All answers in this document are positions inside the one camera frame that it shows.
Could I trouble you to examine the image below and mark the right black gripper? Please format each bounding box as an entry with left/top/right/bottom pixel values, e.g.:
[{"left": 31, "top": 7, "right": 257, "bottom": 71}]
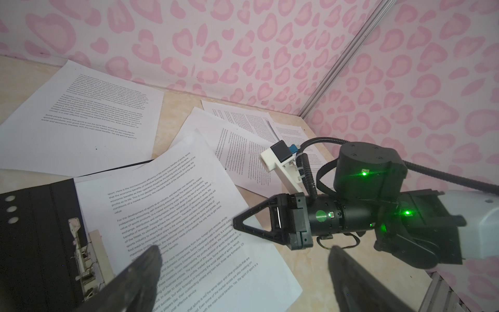
[{"left": 233, "top": 193, "right": 378, "bottom": 250}]

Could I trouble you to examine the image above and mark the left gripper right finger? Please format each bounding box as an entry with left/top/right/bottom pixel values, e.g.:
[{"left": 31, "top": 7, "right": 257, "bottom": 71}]
[{"left": 328, "top": 246, "right": 412, "bottom": 311}]

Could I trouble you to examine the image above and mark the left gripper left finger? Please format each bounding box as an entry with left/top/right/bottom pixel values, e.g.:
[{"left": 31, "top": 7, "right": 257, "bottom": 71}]
[{"left": 76, "top": 245, "right": 162, "bottom": 311}]

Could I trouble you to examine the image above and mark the printed sheet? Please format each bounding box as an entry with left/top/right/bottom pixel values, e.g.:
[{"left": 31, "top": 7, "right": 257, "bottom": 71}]
[
  {"left": 74, "top": 162, "right": 148, "bottom": 183},
  {"left": 172, "top": 107, "right": 283, "bottom": 198},
  {"left": 1, "top": 61, "right": 164, "bottom": 177},
  {"left": 201, "top": 100, "right": 279, "bottom": 143},
  {"left": 75, "top": 131, "right": 302, "bottom": 311},
  {"left": 272, "top": 123, "right": 335, "bottom": 187}
]

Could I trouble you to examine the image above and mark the blue A4 clip folder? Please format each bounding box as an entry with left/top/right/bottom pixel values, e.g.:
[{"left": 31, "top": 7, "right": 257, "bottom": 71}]
[{"left": 0, "top": 159, "right": 153, "bottom": 312}]

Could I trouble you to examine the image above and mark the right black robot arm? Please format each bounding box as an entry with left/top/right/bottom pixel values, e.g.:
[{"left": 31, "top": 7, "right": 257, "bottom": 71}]
[{"left": 233, "top": 136, "right": 498, "bottom": 269}]

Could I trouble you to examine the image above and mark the metal folder clip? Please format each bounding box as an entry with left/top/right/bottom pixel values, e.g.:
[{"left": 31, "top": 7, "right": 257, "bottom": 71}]
[{"left": 68, "top": 218, "right": 115, "bottom": 301}]

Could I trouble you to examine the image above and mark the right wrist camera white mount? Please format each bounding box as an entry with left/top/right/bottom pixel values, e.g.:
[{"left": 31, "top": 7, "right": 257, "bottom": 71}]
[{"left": 259, "top": 140, "right": 304, "bottom": 194}]

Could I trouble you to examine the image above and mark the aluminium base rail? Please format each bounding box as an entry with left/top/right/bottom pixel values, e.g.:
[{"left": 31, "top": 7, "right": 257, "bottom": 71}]
[{"left": 418, "top": 272, "right": 470, "bottom": 312}]

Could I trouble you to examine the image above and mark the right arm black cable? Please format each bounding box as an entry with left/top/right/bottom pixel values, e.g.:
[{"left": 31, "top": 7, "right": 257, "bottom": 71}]
[{"left": 294, "top": 136, "right": 499, "bottom": 204}]

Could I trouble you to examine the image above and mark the aluminium frame right post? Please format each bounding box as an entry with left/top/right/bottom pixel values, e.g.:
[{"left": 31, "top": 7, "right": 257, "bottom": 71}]
[{"left": 299, "top": 0, "right": 397, "bottom": 119}]

